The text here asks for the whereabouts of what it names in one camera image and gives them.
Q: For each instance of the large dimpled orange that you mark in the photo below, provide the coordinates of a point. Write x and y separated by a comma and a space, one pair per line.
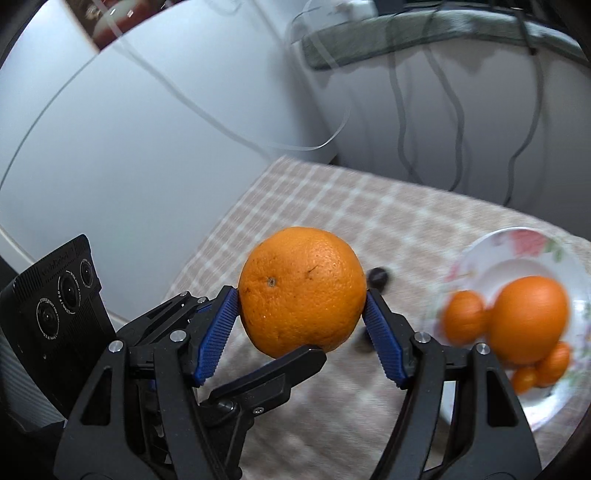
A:
302, 293

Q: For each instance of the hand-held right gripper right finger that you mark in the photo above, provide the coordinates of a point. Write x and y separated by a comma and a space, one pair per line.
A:
383, 341

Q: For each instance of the white refrigerator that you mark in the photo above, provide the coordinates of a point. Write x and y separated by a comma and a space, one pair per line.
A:
138, 138

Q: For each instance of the dark brown chestnut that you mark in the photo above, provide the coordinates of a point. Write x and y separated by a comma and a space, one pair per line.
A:
379, 277

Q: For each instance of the white floral plate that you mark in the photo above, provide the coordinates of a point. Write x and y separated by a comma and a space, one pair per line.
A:
508, 249

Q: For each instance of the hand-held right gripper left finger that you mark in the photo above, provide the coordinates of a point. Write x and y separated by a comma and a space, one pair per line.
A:
217, 341

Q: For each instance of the small tangerine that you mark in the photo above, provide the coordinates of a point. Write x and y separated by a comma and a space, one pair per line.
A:
554, 364
524, 379
464, 318

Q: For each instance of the large smooth orange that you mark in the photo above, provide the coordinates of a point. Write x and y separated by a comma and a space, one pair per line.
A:
528, 318

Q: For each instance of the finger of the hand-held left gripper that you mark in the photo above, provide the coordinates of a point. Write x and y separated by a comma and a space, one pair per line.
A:
161, 314
272, 374

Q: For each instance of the red and white package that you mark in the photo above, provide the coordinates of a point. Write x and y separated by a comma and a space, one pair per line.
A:
106, 18

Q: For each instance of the beige checked tablecloth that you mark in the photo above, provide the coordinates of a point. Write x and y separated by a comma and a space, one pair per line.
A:
346, 207

